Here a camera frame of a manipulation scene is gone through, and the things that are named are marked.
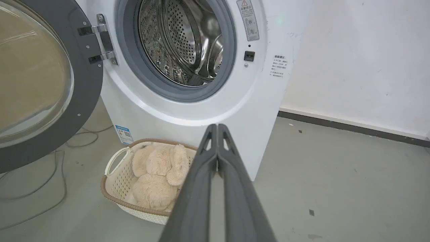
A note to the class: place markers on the grey warning label sticker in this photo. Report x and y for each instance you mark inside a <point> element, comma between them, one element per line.
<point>248,19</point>

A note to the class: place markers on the beige plush toy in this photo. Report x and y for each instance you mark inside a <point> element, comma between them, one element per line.
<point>158,178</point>

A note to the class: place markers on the blue energy label sticker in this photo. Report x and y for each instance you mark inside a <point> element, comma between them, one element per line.
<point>124,134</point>

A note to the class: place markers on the silver door hinge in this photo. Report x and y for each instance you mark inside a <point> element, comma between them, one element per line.
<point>104,40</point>

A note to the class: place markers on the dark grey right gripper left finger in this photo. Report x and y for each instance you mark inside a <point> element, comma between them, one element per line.
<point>191,205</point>

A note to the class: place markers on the white front-load washing machine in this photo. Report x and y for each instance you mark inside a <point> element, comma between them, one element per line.
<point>235,94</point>

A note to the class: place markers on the grey round washing machine door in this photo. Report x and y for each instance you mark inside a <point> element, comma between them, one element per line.
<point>43,80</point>

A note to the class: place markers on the white woven laundry basket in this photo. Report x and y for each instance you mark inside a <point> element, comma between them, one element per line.
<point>117,188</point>

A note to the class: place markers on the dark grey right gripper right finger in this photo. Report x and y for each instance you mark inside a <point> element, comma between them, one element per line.
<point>242,205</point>

